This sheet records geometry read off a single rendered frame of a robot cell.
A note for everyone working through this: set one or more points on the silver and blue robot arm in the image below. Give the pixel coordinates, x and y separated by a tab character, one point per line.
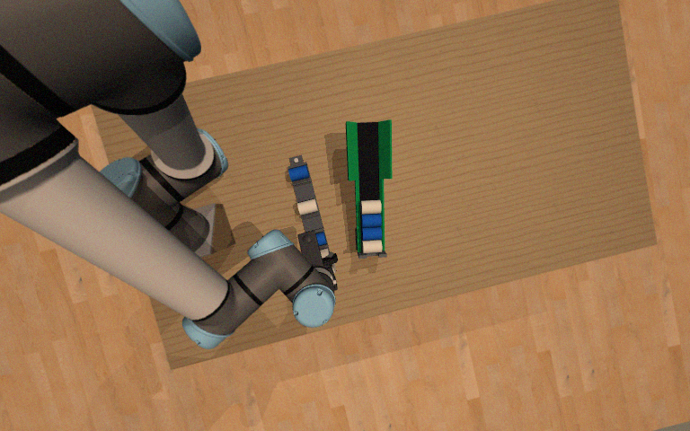
124	57

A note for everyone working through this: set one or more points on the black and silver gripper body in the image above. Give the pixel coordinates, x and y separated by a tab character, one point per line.
328	265

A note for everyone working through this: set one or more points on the blue cylinder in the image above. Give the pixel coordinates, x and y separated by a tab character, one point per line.
321	238
298	173
371	220
371	233

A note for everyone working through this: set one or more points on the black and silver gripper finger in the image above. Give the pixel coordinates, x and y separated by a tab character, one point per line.
334	259

